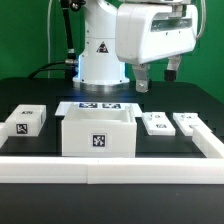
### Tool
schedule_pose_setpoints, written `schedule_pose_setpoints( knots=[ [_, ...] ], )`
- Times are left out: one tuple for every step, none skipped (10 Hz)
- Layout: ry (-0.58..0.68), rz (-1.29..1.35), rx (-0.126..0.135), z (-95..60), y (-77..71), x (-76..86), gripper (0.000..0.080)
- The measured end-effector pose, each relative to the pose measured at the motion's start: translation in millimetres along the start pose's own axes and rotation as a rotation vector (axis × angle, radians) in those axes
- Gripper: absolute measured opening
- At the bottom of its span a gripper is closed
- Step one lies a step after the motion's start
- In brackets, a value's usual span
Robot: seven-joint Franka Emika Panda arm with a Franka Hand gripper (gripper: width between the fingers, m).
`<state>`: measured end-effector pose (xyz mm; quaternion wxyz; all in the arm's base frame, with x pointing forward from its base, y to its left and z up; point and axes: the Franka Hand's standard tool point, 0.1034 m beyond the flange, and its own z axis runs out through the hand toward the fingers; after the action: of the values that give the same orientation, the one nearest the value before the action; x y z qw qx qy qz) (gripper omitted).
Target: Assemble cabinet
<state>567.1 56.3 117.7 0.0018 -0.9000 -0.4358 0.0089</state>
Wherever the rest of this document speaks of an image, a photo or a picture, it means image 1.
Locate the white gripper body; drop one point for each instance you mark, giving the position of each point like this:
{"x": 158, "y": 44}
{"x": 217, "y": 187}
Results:
{"x": 149, "y": 32}

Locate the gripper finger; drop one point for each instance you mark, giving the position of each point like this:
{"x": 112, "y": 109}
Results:
{"x": 141, "y": 76}
{"x": 170, "y": 74}

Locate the white cabinet door panel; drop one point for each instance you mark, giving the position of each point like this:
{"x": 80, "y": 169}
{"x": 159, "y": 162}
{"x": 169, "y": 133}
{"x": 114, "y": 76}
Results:
{"x": 157, "y": 124}
{"x": 187, "y": 121}

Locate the white cabinet body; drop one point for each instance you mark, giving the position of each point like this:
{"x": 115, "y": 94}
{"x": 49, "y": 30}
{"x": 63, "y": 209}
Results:
{"x": 90, "y": 132}

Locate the small white block with tag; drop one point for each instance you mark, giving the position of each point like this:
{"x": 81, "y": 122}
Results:
{"x": 26, "y": 120}

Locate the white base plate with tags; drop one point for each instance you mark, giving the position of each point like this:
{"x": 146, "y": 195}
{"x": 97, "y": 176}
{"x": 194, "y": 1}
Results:
{"x": 63, "y": 107}

